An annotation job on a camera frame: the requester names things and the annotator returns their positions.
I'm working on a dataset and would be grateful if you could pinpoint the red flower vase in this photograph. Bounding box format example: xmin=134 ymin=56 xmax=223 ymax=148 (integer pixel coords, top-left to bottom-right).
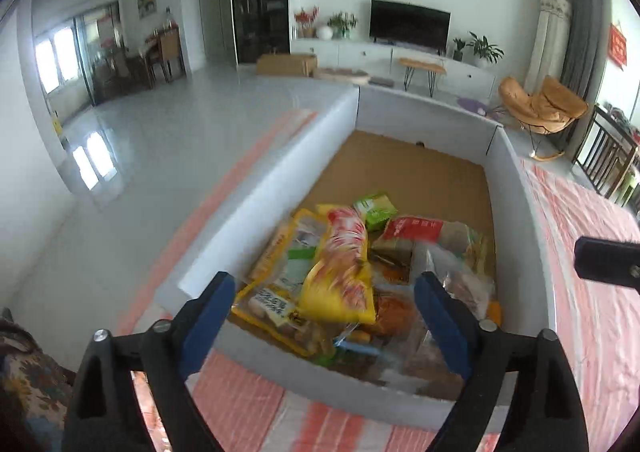
xmin=294 ymin=7 xmax=319 ymax=38

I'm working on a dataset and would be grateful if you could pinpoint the green snack packet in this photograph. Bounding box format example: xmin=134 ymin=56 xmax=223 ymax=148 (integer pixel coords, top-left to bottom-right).
xmin=354 ymin=192 xmax=398 ymax=232

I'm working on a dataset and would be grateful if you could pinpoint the black television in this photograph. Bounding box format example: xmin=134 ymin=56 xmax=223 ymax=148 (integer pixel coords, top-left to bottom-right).
xmin=369 ymin=0 xmax=450 ymax=53

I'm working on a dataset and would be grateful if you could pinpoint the red snack packet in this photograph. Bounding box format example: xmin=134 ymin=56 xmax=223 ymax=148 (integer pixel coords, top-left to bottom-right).
xmin=371 ymin=215 xmax=488 ymax=272

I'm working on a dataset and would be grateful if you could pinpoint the clear bag of snacks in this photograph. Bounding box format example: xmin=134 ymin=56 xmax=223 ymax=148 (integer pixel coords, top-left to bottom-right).
xmin=409 ymin=242 xmax=496 ymax=320

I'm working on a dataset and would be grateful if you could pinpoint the yellow snack bag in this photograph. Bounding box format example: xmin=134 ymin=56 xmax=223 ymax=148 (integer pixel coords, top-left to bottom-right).
xmin=231 ymin=208 xmax=333 ymax=358

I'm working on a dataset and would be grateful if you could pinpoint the orange lounge chair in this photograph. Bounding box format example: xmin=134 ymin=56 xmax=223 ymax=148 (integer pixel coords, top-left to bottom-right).
xmin=498 ymin=75 xmax=588 ymax=163

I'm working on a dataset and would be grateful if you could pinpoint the green potted plant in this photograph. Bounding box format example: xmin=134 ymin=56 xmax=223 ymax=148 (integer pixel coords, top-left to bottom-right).
xmin=469 ymin=32 xmax=504 ymax=68

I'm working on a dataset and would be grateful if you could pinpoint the white tv cabinet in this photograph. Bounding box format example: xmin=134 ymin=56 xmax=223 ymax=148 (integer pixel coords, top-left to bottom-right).
xmin=290 ymin=38 xmax=497 ymax=103

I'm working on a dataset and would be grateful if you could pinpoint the grey curtain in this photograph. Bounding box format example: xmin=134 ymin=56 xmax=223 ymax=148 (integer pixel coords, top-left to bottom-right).
xmin=560 ymin=0 xmax=611 ymax=152

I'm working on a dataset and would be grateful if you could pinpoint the dark wooden chair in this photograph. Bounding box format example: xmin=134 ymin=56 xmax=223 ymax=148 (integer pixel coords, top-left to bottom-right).
xmin=573 ymin=105 xmax=639 ymax=198

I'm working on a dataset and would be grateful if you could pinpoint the red wall hanging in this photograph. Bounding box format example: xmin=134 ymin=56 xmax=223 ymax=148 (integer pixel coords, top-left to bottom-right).
xmin=608 ymin=22 xmax=627 ymax=70

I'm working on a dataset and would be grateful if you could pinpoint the white cardboard box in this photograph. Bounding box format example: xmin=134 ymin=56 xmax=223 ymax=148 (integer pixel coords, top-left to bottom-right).
xmin=154 ymin=84 xmax=558 ymax=435

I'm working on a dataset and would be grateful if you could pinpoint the white standing air conditioner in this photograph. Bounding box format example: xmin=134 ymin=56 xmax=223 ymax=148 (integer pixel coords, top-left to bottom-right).
xmin=524 ymin=0 xmax=572 ymax=94

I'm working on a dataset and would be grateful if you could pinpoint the small wooden bench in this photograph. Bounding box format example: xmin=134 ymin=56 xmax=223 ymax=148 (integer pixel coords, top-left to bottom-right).
xmin=398 ymin=56 xmax=448 ymax=98

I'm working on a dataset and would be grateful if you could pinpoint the brown nut snack bag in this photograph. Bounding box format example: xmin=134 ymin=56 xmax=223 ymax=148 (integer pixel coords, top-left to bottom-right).
xmin=334 ymin=283 xmax=449 ymax=374

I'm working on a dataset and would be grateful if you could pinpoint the brown cardboard box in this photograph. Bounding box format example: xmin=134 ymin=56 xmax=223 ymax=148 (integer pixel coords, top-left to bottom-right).
xmin=256 ymin=53 xmax=318 ymax=77

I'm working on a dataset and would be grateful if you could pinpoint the yellow red candy bag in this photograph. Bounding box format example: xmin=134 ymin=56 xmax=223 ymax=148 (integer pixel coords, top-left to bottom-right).
xmin=298 ymin=204 xmax=375 ymax=324

